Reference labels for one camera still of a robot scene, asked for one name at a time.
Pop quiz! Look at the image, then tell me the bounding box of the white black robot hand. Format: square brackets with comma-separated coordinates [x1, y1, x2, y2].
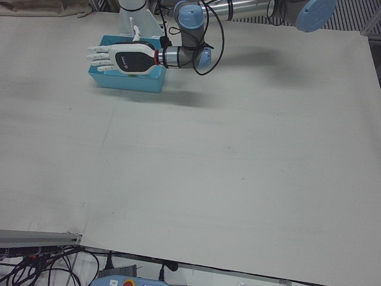
[86, 25, 159, 74]

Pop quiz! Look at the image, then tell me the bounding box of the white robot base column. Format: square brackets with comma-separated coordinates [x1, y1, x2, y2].
[118, 0, 163, 41]

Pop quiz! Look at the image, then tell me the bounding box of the light blue shallow tray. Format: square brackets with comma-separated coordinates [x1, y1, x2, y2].
[88, 35, 167, 94]

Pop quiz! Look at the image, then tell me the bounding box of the ribbed metal panel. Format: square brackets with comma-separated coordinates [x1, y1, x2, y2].
[229, 16, 368, 32]

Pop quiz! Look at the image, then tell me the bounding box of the grey teach pendant red button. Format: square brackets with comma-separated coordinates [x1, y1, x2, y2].
[89, 273, 157, 286]

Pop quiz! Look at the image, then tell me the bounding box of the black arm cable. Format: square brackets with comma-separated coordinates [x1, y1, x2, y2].
[159, 0, 226, 76]

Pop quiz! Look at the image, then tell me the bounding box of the aluminium profile post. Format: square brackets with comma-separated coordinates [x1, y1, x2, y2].
[0, 228, 83, 248]

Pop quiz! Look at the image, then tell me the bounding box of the black floor cable tangle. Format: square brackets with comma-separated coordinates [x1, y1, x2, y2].
[0, 246, 102, 286]

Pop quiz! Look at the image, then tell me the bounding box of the aluminium frame corner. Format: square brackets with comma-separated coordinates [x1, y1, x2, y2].
[361, 0, 381, 39]

